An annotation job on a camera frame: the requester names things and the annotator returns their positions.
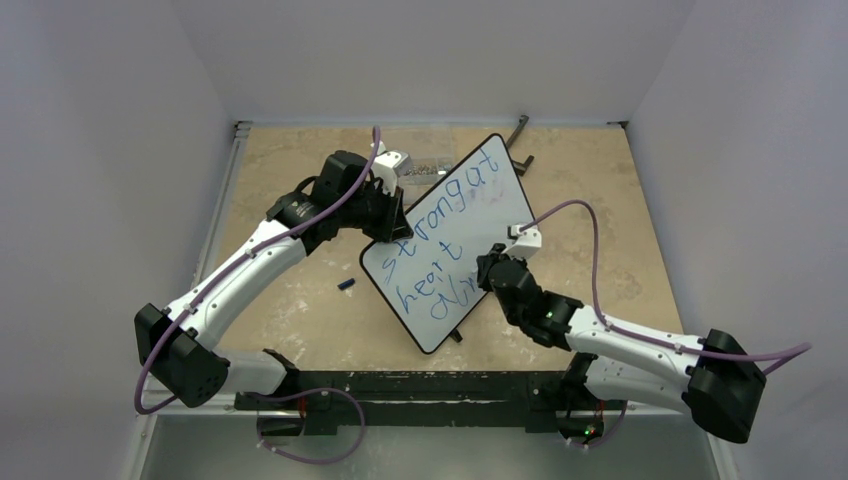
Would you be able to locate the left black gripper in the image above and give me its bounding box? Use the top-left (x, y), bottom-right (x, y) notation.
top-left (339, 180), bottom-right (409, 243)

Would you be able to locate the white whiteboard black frame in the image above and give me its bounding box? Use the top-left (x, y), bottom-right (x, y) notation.
top-left (359, 134), bottom-right (535, 354)

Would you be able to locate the blue marker cap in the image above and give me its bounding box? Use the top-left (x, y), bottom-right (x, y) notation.
top-left (337, 278), bottom-right (355, 291)

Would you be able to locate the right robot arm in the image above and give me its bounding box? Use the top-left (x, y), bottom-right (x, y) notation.
top-left (476, 244), bottom-right (766, 444)

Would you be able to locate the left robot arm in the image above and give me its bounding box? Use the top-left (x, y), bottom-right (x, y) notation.
top-left (134, 145), bottom-right (412, 414)

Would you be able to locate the clear plastic screw box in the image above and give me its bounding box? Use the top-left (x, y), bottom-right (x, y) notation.
top-left (387, 124), bottom-right (455, 188)

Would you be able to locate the black metal allen key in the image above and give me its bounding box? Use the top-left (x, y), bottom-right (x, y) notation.
top-left (508, 114), bottom-right (537, 177)

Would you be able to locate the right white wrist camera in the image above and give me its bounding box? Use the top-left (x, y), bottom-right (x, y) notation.
top-left (504, 224), bottom-right (542, 260)

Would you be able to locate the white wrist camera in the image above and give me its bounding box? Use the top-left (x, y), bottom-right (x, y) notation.
top-left (504, 224), bottom-right (542, 260)
top-left (371, 141), bottom-right (413, 196)

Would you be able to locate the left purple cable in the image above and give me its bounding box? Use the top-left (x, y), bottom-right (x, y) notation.
top-left (133, 125), bottom-right (384, 416)

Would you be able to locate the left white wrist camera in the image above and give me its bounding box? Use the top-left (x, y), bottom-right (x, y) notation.
top-left (371, 141), bottom-right (413, 196)

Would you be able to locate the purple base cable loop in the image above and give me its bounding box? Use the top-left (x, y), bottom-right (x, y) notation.
top-left (255, 382), bottom-right (366, 466)

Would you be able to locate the aluminium rail frame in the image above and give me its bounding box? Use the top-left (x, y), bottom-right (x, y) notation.
top-left (124, 121), bottom-right (254, 478)

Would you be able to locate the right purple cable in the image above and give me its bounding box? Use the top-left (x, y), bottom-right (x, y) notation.
top-left (519, 199), bottom-right (813, 378)

